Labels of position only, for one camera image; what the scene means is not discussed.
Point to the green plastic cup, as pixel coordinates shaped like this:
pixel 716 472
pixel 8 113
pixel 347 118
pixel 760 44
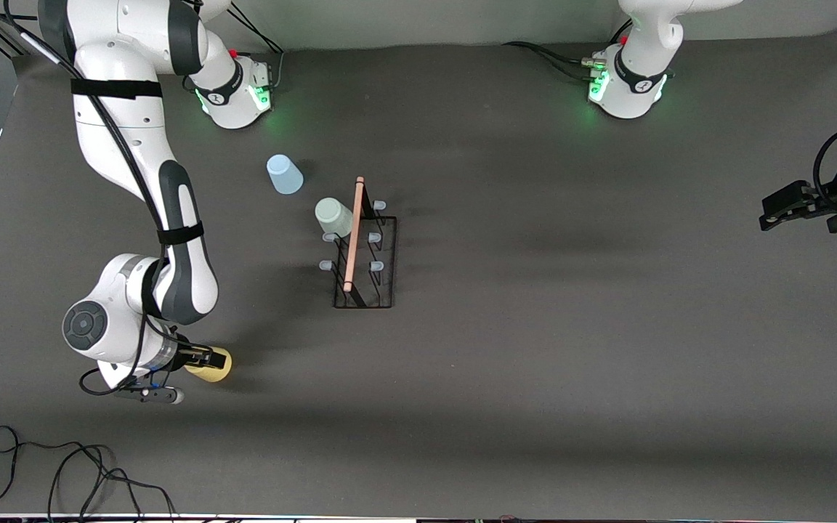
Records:
pixel 333 215

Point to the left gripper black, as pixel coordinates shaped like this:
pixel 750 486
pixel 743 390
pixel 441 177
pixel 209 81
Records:
pixel 830 203

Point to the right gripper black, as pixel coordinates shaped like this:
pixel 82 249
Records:
pixel 187 357

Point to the blue plastic cup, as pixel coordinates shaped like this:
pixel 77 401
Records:
pixel 285 176

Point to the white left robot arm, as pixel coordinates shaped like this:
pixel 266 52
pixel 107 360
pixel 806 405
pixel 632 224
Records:
pixel 636 80

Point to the yellow plastic cup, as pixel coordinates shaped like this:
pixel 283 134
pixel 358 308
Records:
pixel 216 372

